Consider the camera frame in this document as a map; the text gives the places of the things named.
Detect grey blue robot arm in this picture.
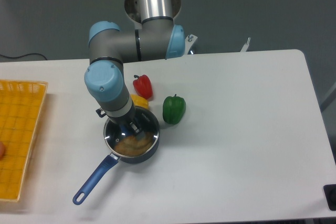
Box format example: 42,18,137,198
84,0,185,140

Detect baked pastry turnover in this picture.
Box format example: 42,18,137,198
113,136,152,156

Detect black object table edge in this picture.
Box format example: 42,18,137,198
323,184,336,211

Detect green bell pepper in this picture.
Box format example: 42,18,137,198
162,94,186,125

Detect glass pot lid blue knob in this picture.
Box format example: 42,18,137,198
103,106,160,163

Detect red bell pepper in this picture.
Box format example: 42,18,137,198
133,74,153,100

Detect dark pot blue handle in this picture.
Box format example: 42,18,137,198
72,106,160,205

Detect black cable on floor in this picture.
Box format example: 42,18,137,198
0,53,48,61

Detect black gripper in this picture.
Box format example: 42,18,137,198
96,105,145,141

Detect yellow bell pepper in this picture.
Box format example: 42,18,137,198
131,94,149,110

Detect yellow wicker basket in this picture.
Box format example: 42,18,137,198
1,79,48,202

